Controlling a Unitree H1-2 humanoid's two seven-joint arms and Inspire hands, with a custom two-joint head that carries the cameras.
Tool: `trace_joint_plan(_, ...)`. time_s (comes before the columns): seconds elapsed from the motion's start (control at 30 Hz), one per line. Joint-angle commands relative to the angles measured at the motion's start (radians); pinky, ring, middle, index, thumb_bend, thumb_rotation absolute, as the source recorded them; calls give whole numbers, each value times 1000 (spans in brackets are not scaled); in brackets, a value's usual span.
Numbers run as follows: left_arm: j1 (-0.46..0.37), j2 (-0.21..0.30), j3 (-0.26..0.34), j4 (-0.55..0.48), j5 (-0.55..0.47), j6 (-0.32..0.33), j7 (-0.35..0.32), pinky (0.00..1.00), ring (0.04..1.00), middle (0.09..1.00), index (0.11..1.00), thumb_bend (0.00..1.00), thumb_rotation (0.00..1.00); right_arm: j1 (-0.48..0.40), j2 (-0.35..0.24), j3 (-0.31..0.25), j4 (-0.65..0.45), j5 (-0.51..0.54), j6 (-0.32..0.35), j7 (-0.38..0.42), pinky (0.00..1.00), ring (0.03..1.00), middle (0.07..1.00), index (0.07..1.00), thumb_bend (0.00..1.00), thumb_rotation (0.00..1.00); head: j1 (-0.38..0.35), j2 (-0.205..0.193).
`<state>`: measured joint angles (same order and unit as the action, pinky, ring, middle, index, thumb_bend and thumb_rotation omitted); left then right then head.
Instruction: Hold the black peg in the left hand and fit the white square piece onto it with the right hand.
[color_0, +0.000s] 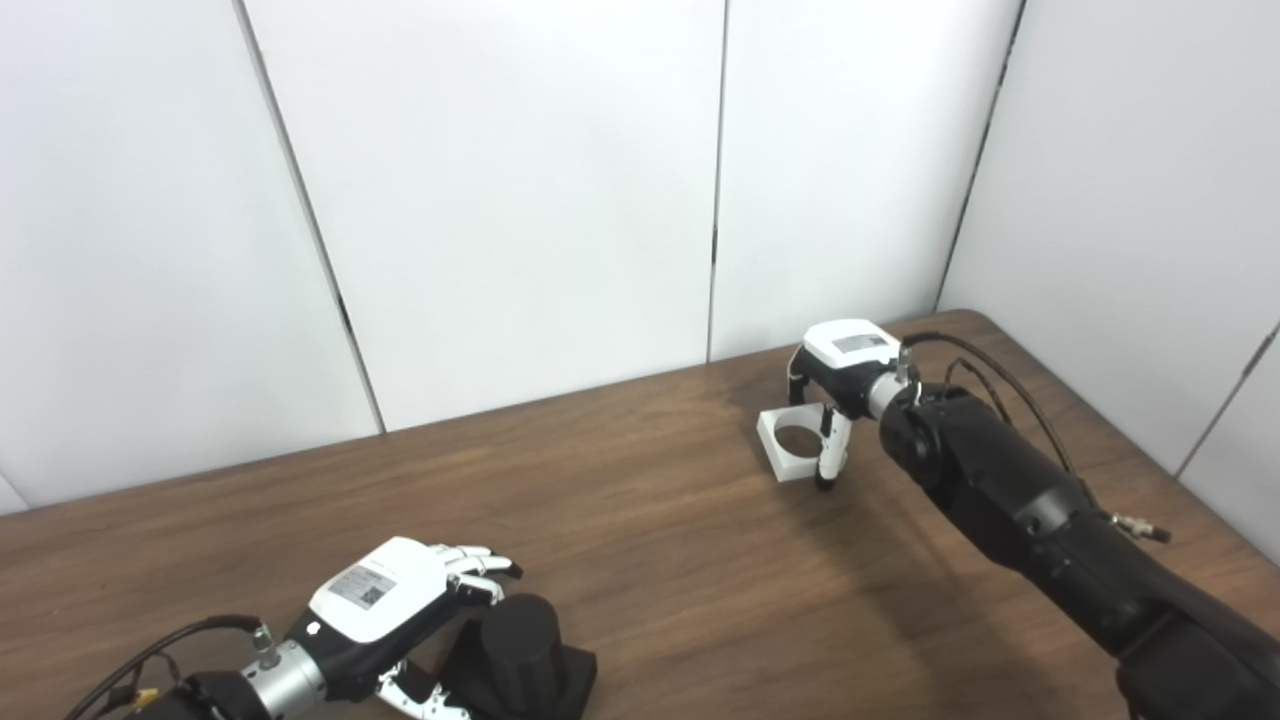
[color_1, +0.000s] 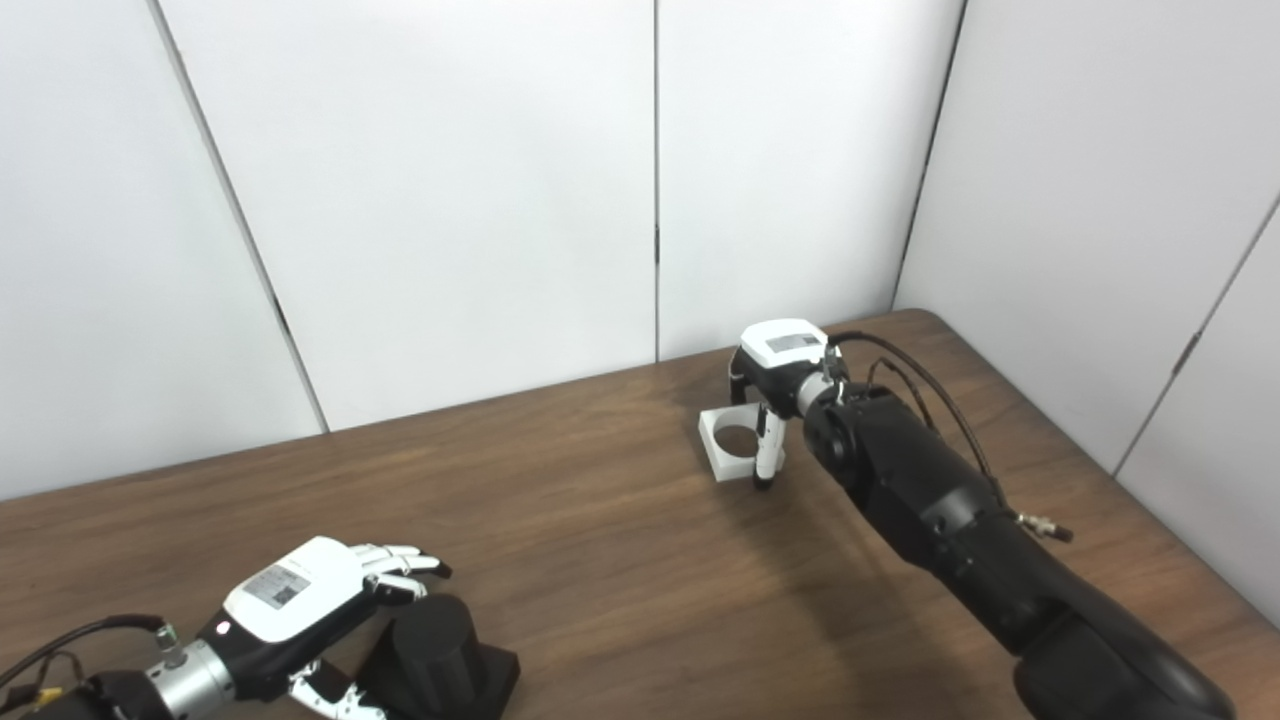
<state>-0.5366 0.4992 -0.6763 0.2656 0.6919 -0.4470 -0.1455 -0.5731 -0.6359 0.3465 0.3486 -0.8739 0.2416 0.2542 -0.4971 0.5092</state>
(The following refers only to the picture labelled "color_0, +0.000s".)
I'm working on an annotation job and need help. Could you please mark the white and black left hand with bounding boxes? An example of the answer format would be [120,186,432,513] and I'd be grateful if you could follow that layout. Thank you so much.
[285,536,523,720]

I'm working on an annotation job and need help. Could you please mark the white and black right hand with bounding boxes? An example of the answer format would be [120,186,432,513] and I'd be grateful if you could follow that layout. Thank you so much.
[786,319,906,491]

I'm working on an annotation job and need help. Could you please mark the white square piece with hole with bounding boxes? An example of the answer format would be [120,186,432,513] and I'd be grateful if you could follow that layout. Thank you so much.
[756,402,851,484]

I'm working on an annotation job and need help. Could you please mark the black peg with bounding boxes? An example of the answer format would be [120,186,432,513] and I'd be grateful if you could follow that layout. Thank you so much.
[440,593,598,720]

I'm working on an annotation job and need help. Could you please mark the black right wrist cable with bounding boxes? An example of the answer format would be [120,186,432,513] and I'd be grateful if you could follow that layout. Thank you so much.
[897,332,1173,546]

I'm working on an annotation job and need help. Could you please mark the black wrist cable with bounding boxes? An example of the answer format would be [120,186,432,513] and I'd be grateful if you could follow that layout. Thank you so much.
[62,614,276,720]
[897,332,1173,546]

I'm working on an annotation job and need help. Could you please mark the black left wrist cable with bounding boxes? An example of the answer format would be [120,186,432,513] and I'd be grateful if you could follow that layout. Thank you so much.
[62,614,276,720]

